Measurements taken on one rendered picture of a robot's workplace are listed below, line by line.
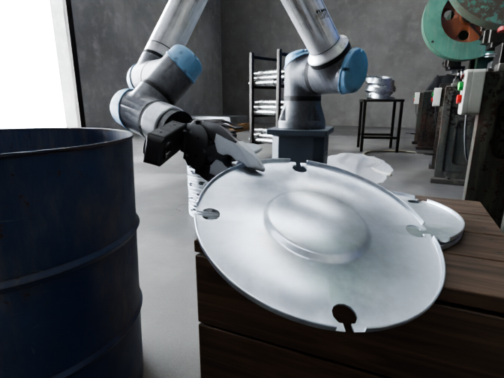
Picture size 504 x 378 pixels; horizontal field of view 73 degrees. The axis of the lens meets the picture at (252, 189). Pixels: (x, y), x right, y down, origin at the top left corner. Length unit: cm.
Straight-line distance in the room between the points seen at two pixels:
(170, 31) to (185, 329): 69
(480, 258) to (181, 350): 62
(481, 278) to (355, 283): 15
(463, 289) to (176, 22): 73
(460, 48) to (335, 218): 379
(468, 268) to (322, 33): 66
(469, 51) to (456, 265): 376
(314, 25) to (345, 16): 699
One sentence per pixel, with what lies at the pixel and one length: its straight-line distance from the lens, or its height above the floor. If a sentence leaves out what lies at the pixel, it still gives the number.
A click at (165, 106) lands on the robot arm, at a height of 53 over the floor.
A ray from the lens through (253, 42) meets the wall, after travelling 841.
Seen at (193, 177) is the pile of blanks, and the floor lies 20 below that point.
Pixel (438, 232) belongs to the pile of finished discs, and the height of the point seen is 36.
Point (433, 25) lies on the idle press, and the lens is 415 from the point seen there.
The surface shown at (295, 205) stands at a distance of 43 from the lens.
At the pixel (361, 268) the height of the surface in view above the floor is 37.
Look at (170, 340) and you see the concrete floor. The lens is 89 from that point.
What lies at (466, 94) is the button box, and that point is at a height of 55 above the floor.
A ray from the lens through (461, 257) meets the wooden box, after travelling 50.
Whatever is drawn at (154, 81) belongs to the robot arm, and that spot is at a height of 57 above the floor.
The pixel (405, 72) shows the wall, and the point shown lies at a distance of 767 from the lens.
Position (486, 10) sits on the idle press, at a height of 100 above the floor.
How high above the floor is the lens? 54
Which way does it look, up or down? 15 degrees down
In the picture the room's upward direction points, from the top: straight up
